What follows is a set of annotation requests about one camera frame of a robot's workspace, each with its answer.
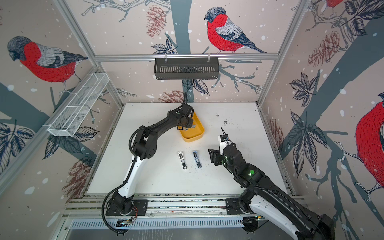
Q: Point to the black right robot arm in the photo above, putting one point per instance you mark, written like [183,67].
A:
[263,197]

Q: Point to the yellow plastic tray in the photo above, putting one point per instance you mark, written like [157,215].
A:
[194,133]

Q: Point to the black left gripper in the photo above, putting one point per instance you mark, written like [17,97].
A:
[190,124]

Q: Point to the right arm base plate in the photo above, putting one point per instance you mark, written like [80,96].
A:
[237,207]

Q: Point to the black wire basket shelf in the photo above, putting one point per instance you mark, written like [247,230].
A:
[187,69]

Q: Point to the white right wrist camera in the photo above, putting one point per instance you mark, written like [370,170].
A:
[223,142]

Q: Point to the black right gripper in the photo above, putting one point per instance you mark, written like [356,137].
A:
[215,155]

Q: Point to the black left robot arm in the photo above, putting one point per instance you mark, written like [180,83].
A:
[143,145]

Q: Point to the white wire mesh shelf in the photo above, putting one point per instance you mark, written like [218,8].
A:
[81,102]

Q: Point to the aluminium mounting rail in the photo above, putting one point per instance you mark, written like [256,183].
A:
[158,212]

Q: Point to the white stapler top part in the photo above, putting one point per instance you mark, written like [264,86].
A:
[181,156]

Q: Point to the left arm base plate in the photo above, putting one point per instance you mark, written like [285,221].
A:
[129,208]

